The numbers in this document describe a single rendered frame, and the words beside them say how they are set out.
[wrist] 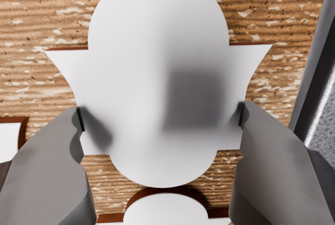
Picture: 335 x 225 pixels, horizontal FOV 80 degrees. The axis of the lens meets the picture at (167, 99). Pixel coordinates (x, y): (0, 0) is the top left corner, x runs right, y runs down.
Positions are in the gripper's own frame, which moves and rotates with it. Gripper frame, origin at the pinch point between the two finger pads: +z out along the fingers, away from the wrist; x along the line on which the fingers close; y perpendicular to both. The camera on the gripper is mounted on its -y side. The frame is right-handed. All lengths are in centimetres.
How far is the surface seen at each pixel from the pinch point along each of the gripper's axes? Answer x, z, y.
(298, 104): 10.9, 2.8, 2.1
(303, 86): 10.9, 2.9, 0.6
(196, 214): 2.7, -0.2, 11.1
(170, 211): 0.4, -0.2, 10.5
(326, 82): 13.2, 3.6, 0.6
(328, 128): 14.6, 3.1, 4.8
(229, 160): 5.2, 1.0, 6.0
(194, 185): 2.6, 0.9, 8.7
